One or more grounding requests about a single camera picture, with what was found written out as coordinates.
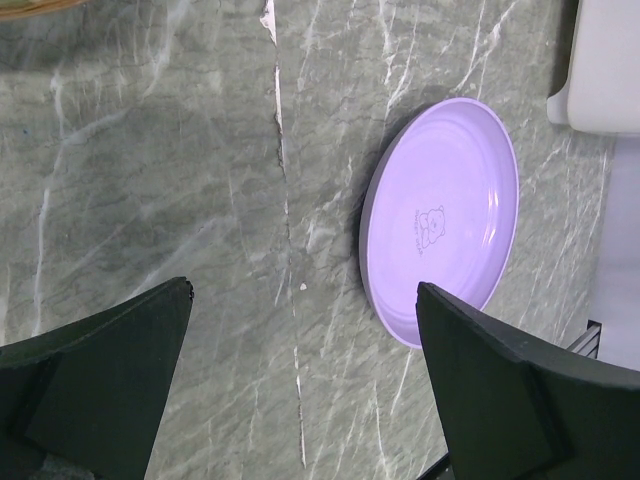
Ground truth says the aluminium rail frame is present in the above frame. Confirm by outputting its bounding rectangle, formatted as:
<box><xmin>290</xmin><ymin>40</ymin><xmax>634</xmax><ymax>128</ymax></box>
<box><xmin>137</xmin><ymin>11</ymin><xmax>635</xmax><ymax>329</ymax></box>
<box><xmin>567</xmin><ymin>320</ymin><xmax>602</xmax><ymax>359</ymax></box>

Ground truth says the white plastic bin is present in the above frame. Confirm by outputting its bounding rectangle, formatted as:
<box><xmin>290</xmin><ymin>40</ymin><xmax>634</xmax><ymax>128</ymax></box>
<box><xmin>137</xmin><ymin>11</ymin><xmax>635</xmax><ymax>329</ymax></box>
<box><xmin>547</xmin><ymin>0</ymin><xmax>639</xmax><ymax>136</ymax></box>

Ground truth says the floral beige plate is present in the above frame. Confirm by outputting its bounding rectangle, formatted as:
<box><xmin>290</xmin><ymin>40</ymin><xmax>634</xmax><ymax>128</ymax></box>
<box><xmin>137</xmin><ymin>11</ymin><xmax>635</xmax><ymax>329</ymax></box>
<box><xmin>0</xmin><ymin>0</ymin><xmax>87</xmax><ymax>21</ymax></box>

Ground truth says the lilac plastic bear plate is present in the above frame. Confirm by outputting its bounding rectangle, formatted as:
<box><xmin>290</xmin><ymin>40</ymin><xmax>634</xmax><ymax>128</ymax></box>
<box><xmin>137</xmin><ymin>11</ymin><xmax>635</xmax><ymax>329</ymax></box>
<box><xmin>359</xmin><ymin>97</ymin><xmax>519</xmax><ymax>349</ymax></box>

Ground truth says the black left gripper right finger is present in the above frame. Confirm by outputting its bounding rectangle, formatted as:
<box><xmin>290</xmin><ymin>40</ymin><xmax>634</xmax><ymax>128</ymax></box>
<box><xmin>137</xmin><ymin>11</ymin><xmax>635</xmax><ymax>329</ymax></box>
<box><xmin>416</xmin><ymin>282</ymin><xmax>639</xmax><ymax>479</ymax></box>

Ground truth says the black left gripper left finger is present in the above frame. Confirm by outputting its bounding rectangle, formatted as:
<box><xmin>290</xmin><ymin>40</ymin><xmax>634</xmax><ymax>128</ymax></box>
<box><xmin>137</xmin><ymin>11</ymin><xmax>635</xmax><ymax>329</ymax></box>
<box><xmin>1</xmin><ymin>277</ymin><xmax>194</xmax><ymax>479</ymax></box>

